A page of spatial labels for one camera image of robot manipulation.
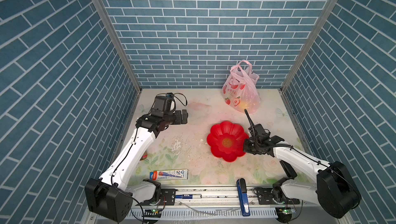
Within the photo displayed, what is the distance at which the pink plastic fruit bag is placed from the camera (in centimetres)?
97

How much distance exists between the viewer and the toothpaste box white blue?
0.80 m

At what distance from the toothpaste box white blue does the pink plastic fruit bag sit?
54 centimetres
